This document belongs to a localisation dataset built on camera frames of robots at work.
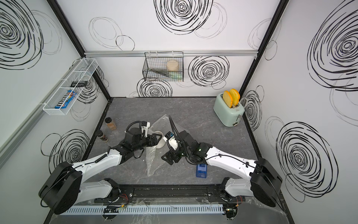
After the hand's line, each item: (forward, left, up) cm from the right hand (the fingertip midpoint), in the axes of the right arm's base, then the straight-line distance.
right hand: (167, 152), depth 75 cm
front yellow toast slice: (+36, -38, +6) cm, 53 cm away
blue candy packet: (+17, +52, +22) cm, 59 cm away
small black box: (+30, +51, +23) cm, 63 cm away
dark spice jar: (+12, +44, -3) cm, 46 cm away
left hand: (+11, +6, -2) cm, 13 cm away
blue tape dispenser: (-7, -19, -9) cm, 22 cm away
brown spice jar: (+22, +43, -7) cm, 49 cm away
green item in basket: (+50, -2, +14) cm, 52 cm away
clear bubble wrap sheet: (+26, +6, -13) cm, 29 cm away
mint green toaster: (+26, -39, -2) cm, 47 cm away
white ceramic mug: (+7, +5, -4) cm, 10 cm away
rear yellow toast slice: (+38, -43, +7) cm, 58 cm away
